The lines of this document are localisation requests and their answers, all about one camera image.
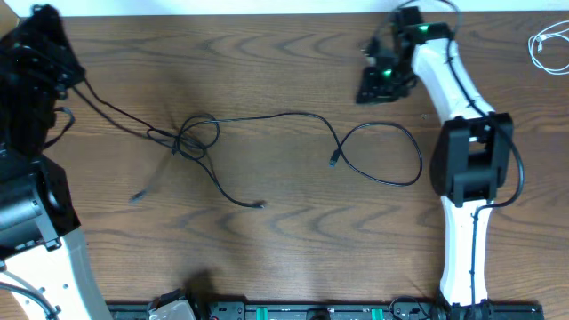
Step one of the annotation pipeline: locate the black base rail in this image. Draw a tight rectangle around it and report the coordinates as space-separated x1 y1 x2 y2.
108 290 545 320

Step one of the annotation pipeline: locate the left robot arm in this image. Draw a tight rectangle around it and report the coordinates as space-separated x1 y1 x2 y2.
1 4 111 319

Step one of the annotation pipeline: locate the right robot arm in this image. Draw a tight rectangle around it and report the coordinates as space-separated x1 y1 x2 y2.
356 1 519 319

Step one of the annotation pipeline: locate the white usb cable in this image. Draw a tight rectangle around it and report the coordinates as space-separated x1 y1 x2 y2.
526 19 569 76

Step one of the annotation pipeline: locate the black usb cable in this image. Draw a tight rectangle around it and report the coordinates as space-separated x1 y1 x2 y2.
70 77 268 210
172 110 424 188

